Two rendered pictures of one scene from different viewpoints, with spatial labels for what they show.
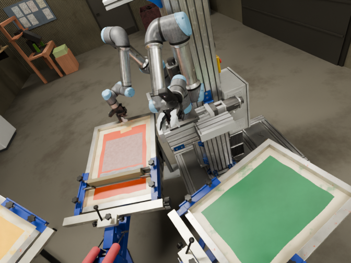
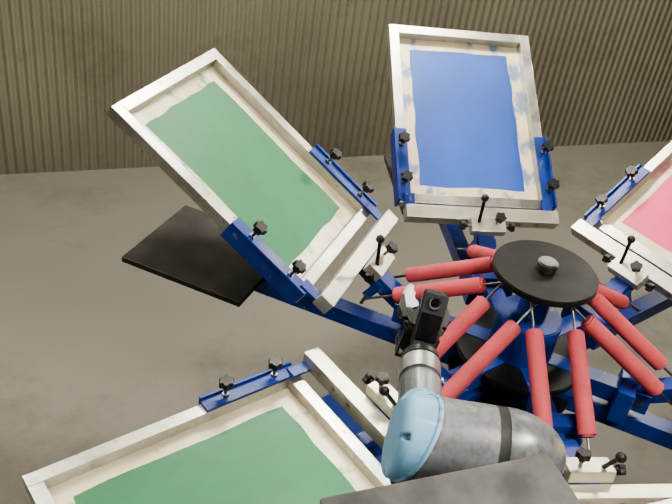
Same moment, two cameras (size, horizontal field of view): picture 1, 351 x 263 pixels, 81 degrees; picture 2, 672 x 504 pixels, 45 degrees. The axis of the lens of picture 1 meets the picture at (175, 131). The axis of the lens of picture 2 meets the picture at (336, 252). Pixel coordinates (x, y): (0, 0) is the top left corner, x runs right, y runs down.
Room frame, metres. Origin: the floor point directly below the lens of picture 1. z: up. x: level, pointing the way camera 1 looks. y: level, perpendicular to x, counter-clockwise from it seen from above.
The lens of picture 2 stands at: (1.75, -0.66, 2.64)
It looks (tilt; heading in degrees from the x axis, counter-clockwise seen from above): 35 degrees down; 157
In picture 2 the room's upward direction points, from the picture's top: 9 degrees clockwise
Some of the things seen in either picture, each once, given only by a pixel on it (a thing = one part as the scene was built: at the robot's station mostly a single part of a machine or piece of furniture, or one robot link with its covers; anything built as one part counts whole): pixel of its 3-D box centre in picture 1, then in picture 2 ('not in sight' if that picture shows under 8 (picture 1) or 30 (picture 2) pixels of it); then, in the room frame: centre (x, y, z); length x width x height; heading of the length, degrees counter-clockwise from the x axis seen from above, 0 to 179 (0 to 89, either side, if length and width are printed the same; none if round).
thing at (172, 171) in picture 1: (160, 148); not in sight; (1.72, 0.24, 0.48); 0.22 x 0.22 x 0.96; 78
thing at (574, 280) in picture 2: not in sight; (493, 422); (0.16, 0.69, 0.68); 0.40 x 0.40 x 1.35
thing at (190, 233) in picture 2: not in sight; (321, 301); (-0.29, 0.19, 0.91); 1.34 x 0.41 x 0.08; 48
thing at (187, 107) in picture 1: (179, 103); not in sight; (0.89, -0.08, 1.56); 0.11 x 0.08 x 0.11; 67
